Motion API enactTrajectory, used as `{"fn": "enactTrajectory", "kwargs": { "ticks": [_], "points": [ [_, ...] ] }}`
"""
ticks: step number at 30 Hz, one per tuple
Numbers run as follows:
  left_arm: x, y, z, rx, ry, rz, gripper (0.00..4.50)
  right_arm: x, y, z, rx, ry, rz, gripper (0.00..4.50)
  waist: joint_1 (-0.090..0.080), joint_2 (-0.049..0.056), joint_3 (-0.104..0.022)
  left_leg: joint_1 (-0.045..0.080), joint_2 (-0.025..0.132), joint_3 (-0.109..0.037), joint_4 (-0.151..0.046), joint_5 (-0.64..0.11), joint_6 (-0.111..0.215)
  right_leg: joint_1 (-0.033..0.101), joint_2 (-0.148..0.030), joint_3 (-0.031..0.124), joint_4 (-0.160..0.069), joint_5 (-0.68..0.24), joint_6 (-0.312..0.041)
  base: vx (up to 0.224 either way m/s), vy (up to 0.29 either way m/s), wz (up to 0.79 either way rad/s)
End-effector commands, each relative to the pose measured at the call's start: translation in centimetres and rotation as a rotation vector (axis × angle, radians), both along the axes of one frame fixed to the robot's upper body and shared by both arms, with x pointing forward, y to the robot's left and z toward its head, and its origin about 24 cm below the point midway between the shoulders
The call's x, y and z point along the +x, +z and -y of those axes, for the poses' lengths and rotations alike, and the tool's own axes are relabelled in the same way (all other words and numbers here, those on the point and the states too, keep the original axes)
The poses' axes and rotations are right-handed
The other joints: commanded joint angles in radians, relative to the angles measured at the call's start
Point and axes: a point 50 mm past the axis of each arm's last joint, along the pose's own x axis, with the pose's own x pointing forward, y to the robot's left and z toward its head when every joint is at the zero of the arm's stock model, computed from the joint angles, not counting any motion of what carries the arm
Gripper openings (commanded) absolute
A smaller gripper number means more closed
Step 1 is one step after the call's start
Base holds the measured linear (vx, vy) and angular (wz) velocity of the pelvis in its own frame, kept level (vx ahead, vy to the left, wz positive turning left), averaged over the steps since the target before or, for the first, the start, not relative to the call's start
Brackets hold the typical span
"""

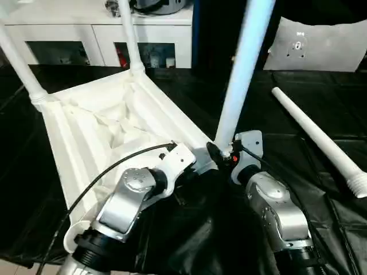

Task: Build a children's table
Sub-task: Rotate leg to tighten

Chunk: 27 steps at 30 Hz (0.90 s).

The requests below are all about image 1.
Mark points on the white plastic table leg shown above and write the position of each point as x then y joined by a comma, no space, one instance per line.
20,66
243,69
131,37
315,137

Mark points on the white plastic table top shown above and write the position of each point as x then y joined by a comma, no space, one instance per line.
103,120

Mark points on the black work mat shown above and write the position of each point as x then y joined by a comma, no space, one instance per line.
218,240

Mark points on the cluster of small bottles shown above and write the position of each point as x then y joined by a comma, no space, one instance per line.
155,57

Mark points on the black cabinet with yellow label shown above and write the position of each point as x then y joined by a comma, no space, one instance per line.
218,31

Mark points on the white cushion with badge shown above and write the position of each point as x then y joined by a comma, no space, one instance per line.
321,46

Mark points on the grey bag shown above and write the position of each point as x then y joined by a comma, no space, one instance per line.
163,6

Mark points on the white cabinet with glass doors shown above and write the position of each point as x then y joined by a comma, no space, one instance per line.
63,28

